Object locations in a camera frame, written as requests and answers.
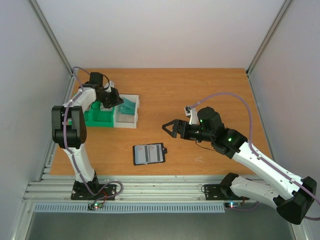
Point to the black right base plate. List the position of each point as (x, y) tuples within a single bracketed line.
[(214, 192)]

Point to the black leather card holder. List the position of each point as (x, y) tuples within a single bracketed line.
[(146, 154)]

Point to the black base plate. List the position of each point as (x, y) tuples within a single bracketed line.
[(214, 192), (81, 192)]

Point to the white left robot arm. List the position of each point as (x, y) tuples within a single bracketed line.
[(69, 129)]

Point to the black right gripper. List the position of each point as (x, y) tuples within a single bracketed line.
[(179, 129)]

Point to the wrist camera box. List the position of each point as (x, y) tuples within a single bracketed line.
[(191, 113), (109, 85)]

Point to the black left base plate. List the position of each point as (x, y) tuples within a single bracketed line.
[(81, 192)]

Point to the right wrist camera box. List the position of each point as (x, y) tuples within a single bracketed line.
[(191, 113)]

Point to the grey slotted cable duct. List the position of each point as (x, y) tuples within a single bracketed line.
[(129, 208)]

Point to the green plastic bin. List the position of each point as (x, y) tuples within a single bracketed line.
[(98, 116)]

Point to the grey aluminium frame rail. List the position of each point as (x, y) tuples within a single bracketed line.
[(47, 28)]

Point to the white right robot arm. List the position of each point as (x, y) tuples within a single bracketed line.
[(289, 194)]

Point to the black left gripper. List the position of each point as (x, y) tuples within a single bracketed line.
[(117, 100)]

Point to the teal VIP card stack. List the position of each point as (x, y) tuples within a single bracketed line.
[(127, 110)]

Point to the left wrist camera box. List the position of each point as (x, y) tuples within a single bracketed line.
[(109, 85)]

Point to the white plastic bin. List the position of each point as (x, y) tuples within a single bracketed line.
[(127, 121)]

